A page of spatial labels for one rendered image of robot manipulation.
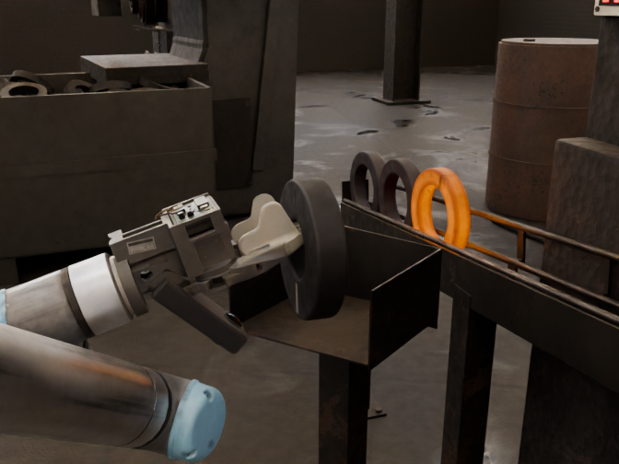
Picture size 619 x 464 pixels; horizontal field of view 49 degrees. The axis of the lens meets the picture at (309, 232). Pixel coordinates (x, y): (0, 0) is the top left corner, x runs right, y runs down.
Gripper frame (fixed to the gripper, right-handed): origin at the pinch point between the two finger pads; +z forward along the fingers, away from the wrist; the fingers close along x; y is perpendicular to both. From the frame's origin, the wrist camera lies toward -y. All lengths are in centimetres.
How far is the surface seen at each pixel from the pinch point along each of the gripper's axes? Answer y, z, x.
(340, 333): -26.0, 4.3, 21.2
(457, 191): -20, 38, 42
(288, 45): -12, 74, 269
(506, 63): -51, 171, 238
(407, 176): -21, 37, 61
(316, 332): -25.4, 1.2, 23.2
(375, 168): -23, 36, 79
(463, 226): -27, 37, 40
